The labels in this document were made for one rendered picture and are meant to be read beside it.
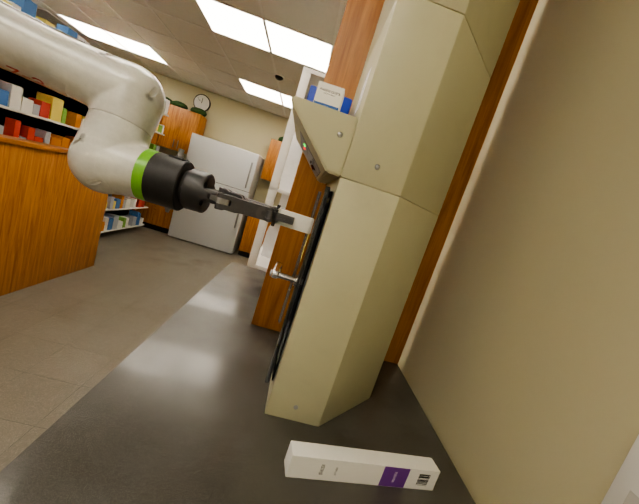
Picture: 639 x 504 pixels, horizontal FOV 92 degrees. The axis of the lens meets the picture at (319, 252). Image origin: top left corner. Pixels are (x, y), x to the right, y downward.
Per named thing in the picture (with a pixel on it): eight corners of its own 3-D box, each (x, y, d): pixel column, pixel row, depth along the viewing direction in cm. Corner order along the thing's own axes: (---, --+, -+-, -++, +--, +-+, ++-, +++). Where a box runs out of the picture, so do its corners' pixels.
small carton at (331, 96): (334, 128, 63) (344, 98, 62) (335, 121, 58) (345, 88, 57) (311, 120, 63) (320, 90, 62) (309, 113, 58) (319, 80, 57)
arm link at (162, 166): (160, 206, 61) (135, 207, 52) (174, 147, 59) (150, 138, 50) (190, 215, 61) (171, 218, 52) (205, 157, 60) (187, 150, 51)
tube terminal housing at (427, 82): (356, 360, 94) (450, 104, 82) (384, 444, 62) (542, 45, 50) (277, 338, 91) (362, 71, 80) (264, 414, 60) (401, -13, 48)
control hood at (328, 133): (326, 184, 84) (337, 148, 83) (340, 176, 52) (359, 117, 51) (286, 171, 83) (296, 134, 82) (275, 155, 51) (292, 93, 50)
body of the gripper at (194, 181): (183, 164, 51) (237, 182, 52) (200, 169, 60) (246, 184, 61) (173, 208, 52) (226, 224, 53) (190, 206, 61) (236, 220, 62)
